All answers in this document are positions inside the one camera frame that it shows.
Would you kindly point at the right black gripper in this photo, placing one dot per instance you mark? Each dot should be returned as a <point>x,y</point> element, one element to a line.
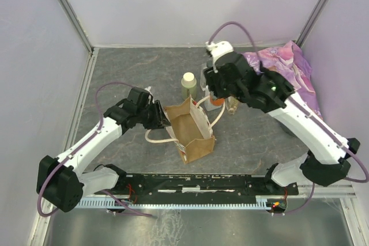
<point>213,80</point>

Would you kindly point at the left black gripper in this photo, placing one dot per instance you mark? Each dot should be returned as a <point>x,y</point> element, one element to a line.
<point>160,120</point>

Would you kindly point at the brown canvas tote bag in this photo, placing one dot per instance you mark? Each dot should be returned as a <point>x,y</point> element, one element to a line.
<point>190,130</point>

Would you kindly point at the amber bottle white cap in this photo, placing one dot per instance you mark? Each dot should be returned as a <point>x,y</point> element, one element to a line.
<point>231,105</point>

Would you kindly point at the clear bottle dark cap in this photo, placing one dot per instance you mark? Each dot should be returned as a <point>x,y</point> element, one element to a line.
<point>202,77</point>

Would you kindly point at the cream lid green jar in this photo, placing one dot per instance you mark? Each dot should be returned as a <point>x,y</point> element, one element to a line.
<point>188,86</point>

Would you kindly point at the purple pink patterned cloth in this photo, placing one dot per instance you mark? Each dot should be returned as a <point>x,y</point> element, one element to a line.
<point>288,60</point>

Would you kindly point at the white square bottle grey cap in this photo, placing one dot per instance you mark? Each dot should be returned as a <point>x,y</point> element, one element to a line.
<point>209,106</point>

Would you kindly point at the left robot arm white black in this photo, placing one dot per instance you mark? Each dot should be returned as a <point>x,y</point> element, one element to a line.
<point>62,180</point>

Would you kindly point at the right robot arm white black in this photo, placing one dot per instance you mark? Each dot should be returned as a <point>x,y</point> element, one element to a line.
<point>326,161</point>

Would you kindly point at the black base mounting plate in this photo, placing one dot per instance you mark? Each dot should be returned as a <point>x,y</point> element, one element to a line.
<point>140,185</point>

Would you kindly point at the dark blue object under cloth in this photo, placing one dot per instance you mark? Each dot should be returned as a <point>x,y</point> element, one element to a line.
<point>286,130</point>

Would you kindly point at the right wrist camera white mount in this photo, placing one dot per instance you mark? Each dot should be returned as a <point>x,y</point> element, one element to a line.
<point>217,50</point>

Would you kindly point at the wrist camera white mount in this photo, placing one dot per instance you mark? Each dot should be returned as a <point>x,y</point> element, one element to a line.
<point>149,90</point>
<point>217,50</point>

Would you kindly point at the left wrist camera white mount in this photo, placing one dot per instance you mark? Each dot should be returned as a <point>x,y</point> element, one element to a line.
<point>149,90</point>

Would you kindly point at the light blue slotted cable duct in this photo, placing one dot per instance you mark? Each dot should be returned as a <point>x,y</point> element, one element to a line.
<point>192,202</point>

